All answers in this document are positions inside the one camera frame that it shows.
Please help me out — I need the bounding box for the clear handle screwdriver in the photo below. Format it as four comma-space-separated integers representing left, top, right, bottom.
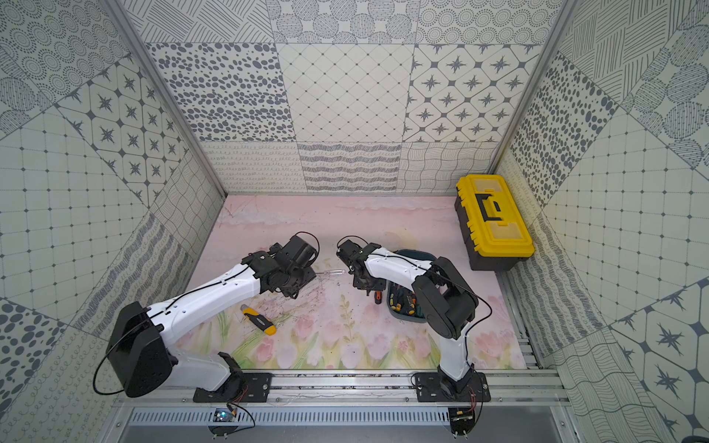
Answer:
316, 269, 345, 276

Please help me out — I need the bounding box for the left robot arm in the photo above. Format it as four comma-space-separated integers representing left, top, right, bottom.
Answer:
105, 232, 321, 402

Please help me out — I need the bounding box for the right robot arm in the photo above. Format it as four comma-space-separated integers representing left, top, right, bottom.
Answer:
336, 239, 479, 387

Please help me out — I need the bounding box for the yellow black toolbox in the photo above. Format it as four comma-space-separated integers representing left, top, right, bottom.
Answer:
454, 175, 535, 271

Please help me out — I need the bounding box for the black orange small screwdriver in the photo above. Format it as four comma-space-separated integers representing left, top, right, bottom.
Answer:
403, 295, 417, 317

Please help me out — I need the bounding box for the yellow black utility knife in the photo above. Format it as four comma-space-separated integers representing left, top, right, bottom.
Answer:
241, 305, 277, 336

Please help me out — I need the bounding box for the black yellow screwdriver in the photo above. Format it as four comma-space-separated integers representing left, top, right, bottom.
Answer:
389, 293, 401, 312

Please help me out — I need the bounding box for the aluminium mounting rail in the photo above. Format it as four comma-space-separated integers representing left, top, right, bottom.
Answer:
113, 367, 572, 408

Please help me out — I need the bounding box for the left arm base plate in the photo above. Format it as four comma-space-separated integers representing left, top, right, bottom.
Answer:
193, 352, 273, 403

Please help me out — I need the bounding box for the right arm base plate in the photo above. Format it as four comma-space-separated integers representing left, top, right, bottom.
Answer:
411, 369, 491, 402

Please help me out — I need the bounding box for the teal plastic storage box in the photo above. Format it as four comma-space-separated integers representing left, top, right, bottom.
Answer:
387, 249, 437, 323

